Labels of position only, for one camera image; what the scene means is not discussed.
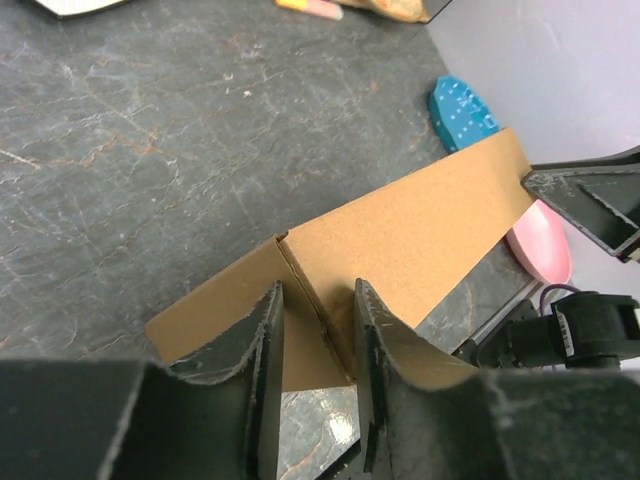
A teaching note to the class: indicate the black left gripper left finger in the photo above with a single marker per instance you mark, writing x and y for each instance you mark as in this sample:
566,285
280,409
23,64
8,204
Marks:
214,414

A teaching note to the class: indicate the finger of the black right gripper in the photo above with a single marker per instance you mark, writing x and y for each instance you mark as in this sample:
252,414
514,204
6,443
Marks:
618,163
603,204

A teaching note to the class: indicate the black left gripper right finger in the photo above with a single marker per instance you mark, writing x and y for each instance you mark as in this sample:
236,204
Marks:
425,414

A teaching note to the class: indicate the brown cardboard box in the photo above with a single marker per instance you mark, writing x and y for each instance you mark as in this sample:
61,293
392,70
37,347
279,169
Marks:
414,240

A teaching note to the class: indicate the pink round plate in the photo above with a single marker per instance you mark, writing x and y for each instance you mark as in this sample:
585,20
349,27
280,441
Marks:
539,244

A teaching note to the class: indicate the blue polka dot plate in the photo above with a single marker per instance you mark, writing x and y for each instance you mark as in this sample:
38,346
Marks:
459,116

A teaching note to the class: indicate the cream floral oval plate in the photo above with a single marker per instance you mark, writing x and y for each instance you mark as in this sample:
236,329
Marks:
408,11

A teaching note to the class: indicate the orange pink pastel highlighter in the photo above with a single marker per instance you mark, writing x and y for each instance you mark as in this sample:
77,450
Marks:
318,8

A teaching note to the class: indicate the white square plate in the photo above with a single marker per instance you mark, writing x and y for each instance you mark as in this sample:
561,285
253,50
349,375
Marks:
72,9

